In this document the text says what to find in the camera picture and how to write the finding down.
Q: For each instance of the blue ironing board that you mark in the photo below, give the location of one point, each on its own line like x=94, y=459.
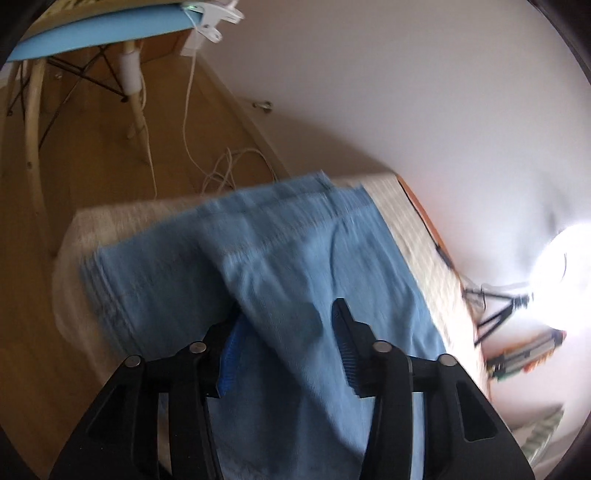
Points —
x=83, y=39

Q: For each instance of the colourful striped bundle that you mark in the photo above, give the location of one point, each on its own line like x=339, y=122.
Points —
x=524, y=355

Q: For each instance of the black tripod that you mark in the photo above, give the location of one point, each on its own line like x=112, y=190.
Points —
x=494, y=318

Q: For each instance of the white clamp device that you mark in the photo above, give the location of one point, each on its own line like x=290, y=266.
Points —
x=214, y=16

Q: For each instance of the bright white lamp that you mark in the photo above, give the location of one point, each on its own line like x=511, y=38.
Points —
x=565, y=263

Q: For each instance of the orange bed sheet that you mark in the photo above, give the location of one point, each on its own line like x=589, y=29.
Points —
x=427, y=221

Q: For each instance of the beige plaid blanket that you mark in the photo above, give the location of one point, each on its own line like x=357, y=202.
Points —
x=415, y=221

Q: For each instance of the green striped white pillow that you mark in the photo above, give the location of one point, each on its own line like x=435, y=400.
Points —
x=542, y=431

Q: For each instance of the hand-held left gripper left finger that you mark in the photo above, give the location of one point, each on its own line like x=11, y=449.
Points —
x=231, y=357

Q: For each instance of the metal door stop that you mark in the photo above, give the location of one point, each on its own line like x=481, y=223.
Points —
x=264, y=106

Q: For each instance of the blue towel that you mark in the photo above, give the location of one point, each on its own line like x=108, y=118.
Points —
x=286, y=258

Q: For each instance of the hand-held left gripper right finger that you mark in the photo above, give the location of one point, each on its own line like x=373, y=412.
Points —
x=345, y=350

